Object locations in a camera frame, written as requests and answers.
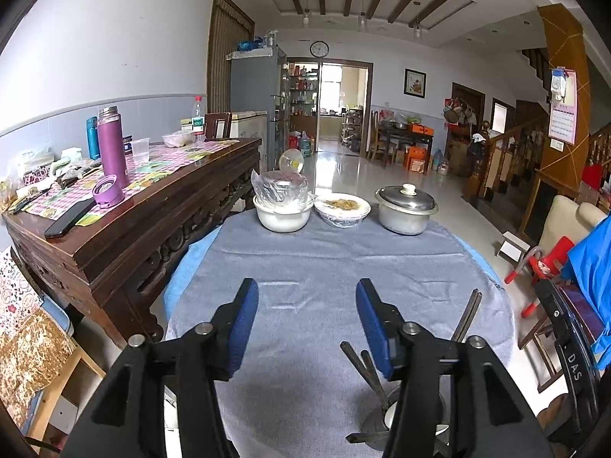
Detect grey refrigerator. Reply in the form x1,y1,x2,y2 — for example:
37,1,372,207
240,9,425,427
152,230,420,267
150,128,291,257
227,45,290,172

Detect aluminium pot with lid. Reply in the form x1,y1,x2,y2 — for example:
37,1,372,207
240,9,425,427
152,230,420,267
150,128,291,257
375,183,438,236

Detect grey table cloth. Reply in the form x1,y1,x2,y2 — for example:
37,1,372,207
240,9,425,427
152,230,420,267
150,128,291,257
167,211,516,457

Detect dark carved wooden sideboard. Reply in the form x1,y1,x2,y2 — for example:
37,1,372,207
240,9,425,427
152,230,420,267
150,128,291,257
3,139,261,348

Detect clear plastic cup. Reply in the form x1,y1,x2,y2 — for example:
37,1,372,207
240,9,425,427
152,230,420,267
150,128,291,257
131,137,150,166

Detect patterned bowl with food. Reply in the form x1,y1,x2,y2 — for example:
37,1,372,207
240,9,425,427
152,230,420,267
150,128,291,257
314,192,371,229

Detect metal utensil holder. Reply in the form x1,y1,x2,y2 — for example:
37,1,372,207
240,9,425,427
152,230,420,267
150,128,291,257
346,384,451,457

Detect wall clock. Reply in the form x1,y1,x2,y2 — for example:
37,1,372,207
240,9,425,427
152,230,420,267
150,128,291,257
310,40,329,59

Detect white bowl with plastic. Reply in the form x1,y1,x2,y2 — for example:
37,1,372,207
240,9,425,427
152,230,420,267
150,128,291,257
251,169,314,234

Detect black smartphone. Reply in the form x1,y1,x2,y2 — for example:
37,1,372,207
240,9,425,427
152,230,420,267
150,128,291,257
44,197,96,240

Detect white chest freezer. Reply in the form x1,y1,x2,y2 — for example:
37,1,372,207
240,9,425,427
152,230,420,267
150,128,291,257
230,111,268,172

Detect dark chopstick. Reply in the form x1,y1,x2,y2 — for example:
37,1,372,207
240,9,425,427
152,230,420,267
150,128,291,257
340,341,372,389
450,287,481,344
360,350,390,410
456,289,484,345

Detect framed wall picture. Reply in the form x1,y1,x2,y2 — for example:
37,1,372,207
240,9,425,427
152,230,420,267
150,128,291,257
404,68,427,98

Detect red toy tricycle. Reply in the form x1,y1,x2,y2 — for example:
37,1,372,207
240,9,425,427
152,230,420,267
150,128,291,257
503,235,577,320

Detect purple thermos bottle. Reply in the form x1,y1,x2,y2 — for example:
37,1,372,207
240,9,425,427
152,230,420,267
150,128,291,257
97,105,128,189

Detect blue water bottle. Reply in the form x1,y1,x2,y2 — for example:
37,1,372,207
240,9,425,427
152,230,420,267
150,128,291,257
86,116,100,160

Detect plastic water bottle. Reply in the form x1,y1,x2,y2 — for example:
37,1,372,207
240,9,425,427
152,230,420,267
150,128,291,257
191,95,205,140

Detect wall calendar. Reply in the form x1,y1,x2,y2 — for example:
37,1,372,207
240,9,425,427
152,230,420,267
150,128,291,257
548,67,578,145

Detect purple thermos lid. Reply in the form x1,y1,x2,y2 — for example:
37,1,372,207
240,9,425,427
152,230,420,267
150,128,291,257
92,175,124,209

